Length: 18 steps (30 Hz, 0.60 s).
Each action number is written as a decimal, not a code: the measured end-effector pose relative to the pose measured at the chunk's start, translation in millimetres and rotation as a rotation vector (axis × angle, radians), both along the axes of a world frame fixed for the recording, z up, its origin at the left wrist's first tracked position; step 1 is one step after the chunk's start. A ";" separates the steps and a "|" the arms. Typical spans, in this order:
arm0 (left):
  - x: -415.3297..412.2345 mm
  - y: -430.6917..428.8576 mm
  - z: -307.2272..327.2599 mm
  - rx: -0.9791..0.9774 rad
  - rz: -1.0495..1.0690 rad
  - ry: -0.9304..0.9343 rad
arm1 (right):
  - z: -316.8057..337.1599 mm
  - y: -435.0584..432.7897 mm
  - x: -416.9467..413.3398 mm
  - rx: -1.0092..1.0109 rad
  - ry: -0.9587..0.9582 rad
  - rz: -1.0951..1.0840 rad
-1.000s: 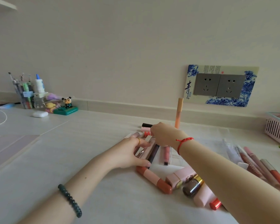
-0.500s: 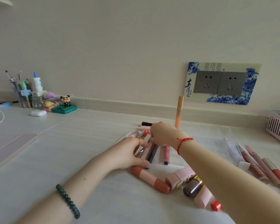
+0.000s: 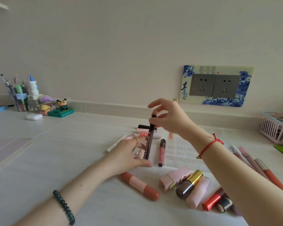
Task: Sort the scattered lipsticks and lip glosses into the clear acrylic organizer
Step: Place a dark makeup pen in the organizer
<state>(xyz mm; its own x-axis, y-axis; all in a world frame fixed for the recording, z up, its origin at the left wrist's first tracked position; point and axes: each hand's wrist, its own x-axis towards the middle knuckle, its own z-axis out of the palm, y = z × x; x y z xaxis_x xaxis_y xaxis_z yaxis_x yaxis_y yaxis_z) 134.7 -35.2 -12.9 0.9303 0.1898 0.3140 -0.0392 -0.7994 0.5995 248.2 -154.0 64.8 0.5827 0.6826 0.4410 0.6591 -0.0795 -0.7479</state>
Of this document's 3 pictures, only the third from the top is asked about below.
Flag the red Colorkey lip tube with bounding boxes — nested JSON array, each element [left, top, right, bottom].
[[202, 187, 227, 212]]

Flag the white glue bottle blue cap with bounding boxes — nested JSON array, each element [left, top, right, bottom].
[[28, 75, 40, 96]]

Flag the person's left hand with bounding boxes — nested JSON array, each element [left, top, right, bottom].
[[103, 136, 153, 178]]

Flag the person's left forearm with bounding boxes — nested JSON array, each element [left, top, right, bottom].
[[13, 160, 114, 226]]

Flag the blue floral socket frame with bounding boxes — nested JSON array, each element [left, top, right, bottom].
[[179, 65, 254, 108]]

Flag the clear acrylic lipstick organizer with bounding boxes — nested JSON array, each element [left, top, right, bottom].
[[164, 132, 225, 173]]

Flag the red string bracelet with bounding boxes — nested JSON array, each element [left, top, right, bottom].
[[196, 133, 225, 160]]

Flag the striped brown lip tube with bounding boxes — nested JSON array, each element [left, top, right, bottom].
[[230, 145, 256, 170]]

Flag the black cap pink lipgloss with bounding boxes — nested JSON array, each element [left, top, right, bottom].
[[216, 195, 234, 213]]

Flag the white earbuds case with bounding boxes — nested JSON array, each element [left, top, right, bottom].
[[26, 113, 43, 121]]

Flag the grey wall socket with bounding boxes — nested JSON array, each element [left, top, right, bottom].
[[189, 73, 217, 97], [212, 74, 241, 99]]

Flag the white slim tube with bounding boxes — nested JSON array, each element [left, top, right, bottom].
[[106, 135, 128, 153]]

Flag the beige slim lip tube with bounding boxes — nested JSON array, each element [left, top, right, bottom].
[[169, 98, 179, 140]]

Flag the gold cap brown bottle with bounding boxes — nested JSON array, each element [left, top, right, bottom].
[[175, 170, 204, 200]]

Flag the coral pink capsule lipstick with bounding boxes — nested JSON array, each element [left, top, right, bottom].
[[120, 171, 160, 202]]

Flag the green bead bracelet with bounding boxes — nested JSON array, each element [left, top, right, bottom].
[[53, 190, 75, 226]]

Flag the pink square lipstick gold band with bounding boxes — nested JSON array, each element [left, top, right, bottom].
[[158, 166, 191, 193]]

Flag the purple plush toy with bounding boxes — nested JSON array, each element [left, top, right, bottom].
[[40, 95, 56, 103]]

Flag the black Colorkey lip tube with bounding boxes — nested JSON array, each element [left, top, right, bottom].
[[143, 114, 157, 161]]

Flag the orange lipgloss silver cap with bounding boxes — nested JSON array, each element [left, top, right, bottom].
[[254, 158, 283, 197]]

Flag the pink plastic basket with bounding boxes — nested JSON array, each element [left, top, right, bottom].
[[260, 111, 283, 147]]

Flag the white tube red stripes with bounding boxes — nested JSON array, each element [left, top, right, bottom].
[[138, 133, 161, 140]]

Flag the pink gloss black cap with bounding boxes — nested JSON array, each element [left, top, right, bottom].
[[158, 138, 167, 167]]

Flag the panda figurine green base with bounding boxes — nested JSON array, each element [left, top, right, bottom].
[[48, 99, 74, 118]]

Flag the lavender lipstick tube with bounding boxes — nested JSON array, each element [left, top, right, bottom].
[[231, 204, 242, 216]]

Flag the pale pink slim tube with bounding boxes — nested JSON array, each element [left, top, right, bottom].
[[136, 128, 161, 135]]

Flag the person's right hand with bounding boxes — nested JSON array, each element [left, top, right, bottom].
[[148, 99, 200, 142]]

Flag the light pink round tube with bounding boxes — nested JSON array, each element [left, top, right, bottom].
[[186, 176, 212, 209]]

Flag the person's right forearm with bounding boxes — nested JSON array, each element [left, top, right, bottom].
[[185, 129, 283, 226]]

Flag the clear bottle white cap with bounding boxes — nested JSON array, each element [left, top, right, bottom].
[[26, 94, 43, 113]]

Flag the yellow duck figurine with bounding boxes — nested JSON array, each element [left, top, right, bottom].
[[39, 105, 54, 116]]

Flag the clear pen holder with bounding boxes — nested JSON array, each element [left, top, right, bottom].
[[8, 86, 29, 112]]

